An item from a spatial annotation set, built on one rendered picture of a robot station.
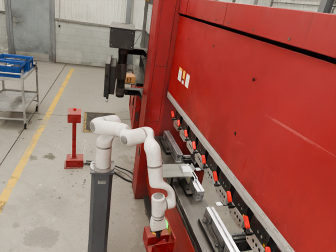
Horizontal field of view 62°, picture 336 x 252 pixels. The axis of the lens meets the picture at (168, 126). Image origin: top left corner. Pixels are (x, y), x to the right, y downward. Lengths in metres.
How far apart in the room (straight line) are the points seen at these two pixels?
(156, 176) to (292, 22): 1.07
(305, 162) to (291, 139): 0.12
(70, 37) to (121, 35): 6.43
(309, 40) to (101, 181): 1.70
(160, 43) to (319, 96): 1.89
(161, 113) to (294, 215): 2.01
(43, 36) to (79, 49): 1.04
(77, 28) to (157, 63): 6.52
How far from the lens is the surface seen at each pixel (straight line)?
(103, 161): 2.20
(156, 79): 2.88
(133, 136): 1.73
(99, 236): 2.66
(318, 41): 1.22
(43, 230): 3.24
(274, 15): 1.46
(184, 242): 2.24
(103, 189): 2.33
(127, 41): 2.90
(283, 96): 1.35
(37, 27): 9.36
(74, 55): 9.34
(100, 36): 9.17
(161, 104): 2.98
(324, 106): 1.18
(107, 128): 1.98
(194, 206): 2.23
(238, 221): 1.69
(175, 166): 2.40
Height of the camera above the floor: 2.26
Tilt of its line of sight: 24 degrees down
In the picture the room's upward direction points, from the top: 9 degrees clockwise
